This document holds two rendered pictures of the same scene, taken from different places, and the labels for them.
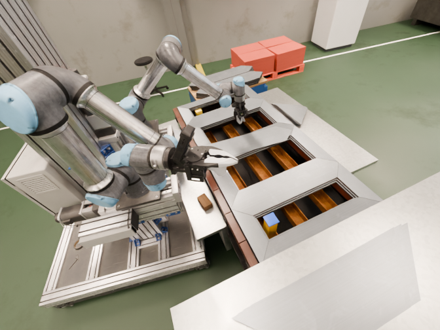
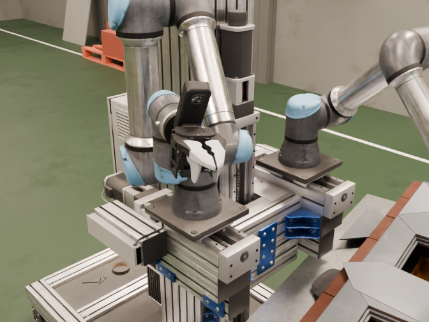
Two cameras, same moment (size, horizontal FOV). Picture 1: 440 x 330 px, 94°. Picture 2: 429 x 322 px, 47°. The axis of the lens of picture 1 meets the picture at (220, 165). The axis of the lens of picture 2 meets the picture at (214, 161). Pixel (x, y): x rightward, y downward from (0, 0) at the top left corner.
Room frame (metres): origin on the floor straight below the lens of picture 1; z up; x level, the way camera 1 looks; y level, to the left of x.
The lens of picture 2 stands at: (-0.05, -0.59, 1.78)
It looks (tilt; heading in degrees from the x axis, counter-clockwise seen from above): 24 degrees down; 52
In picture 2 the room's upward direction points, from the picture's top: straight up
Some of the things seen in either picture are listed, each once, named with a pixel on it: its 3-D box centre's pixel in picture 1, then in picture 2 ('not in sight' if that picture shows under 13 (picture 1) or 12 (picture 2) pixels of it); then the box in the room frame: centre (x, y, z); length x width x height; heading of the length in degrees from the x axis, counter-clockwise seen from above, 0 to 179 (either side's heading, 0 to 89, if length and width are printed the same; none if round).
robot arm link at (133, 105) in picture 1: (131, 109); (304, 115); (1.21, 0.49, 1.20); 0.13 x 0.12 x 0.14; 175
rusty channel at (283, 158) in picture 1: (272, 146); not in sight; (1.17, -0.44, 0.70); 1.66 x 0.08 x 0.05; 15
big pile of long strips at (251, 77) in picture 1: (226, 81); not in sight; (2.17, -0.23, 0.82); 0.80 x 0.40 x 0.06; 105
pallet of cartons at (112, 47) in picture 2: not in sight; (127, 43); (3.68, 6.24, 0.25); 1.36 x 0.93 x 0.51; 95
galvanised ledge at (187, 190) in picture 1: (183, 164); (327, 274); (1.18, 0.29, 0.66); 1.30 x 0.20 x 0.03; 15
